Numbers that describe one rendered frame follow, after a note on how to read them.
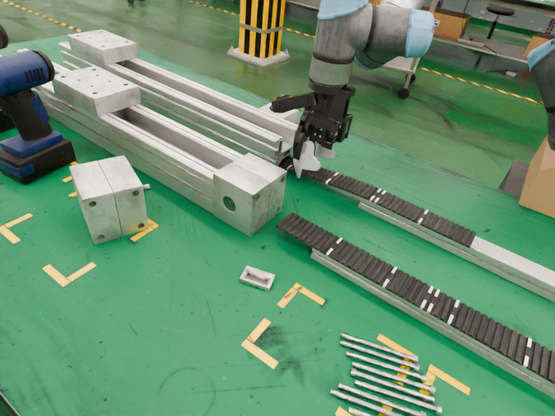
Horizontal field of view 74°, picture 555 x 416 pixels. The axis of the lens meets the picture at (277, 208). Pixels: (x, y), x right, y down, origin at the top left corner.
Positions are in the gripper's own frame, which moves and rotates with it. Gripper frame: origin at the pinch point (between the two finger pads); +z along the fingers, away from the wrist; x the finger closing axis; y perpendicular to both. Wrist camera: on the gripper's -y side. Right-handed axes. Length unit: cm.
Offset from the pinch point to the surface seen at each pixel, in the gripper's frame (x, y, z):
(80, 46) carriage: -5, -72, -9
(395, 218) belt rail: -1.4, 22.8, 1.1
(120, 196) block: -37.6, -11.5, -6.5
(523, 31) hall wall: 746, -14, 76
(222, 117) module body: -4.9, -19.8, -6.3
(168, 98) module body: -3.9, -39.1, -4.2
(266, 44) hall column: 255, -196, 63
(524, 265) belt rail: -0.2, 45.7, -0.8
